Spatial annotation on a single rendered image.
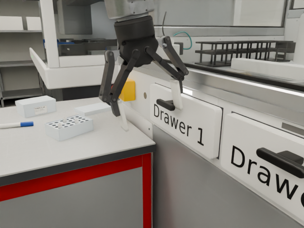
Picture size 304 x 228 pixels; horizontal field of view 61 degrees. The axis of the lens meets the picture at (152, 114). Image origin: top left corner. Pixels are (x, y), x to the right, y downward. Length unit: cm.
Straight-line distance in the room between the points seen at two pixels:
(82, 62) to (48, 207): 79
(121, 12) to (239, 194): 40
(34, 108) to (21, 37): 371
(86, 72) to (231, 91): 97
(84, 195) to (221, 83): 48
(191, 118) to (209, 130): 6
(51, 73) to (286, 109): 111
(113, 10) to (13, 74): 436
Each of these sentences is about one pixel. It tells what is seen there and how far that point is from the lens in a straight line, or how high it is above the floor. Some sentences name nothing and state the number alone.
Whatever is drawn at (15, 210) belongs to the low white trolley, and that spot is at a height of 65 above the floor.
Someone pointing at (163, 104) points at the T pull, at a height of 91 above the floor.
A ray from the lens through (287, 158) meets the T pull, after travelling 39.
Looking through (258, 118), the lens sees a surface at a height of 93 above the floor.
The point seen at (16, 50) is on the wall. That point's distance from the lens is 476.
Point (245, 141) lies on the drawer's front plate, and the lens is 47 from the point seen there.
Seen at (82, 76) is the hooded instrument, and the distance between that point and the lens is 136.
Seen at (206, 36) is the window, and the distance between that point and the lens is 58.
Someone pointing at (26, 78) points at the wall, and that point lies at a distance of 481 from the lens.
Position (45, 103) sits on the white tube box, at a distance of 109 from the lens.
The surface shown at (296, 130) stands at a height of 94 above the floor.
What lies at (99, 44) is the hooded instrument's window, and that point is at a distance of 138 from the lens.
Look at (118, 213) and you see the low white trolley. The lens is 84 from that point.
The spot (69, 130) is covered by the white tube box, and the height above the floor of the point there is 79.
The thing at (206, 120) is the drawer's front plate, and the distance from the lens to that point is 54.
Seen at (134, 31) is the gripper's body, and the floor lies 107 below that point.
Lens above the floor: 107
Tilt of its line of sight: 18 degrees down
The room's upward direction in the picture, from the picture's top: straight up
